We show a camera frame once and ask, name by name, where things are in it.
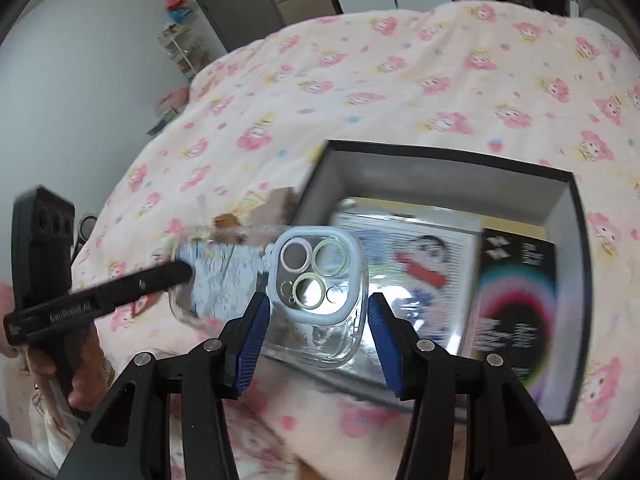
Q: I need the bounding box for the person left hand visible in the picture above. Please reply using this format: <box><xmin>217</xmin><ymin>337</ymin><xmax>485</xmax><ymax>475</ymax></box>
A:
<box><xmin>26</xmin><ymin>325</ymin><xmax>107</xmax><ymax>419</ymax></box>

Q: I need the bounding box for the black storage box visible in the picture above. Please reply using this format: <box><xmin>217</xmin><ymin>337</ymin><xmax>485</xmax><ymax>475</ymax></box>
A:
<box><xmin>259</xmin><ymin>138</ymin><xmax>594</xmax><ymax>428</ymax></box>

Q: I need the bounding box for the black rainbow product box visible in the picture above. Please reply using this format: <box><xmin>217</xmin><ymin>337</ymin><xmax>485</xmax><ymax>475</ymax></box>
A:
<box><xmin>462</xmin><ymin>229</ymin><xmax>558</xmax><ymax>401</ymax></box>

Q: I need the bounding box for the cartoon bead art pack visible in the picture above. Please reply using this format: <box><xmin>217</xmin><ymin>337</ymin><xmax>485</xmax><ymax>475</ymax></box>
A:
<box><xmin>326</xmin><ymin>198</ymin><xmax>484</xmax><ymax>356</ymax></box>

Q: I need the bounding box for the clear phone case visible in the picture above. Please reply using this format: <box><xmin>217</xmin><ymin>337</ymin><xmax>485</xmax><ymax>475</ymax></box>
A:
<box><xmin>167</xmin><ymin>224</ymin><xmax>370</xmax><ymax>372</ymax></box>

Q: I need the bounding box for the beige pink garment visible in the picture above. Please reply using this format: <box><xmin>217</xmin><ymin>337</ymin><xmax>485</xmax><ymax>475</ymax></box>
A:
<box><xmin>213</xmin><ymin>186</ymin><xmax>298</xmax><ymax>247</ymax></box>

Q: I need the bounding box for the pink cartoon bed sheet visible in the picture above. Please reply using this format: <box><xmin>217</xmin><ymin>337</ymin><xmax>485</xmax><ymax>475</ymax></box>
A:
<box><xmin>73</xmin><ymin>2</ymin><xmax>639</xmax><ymax>479</ymax></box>

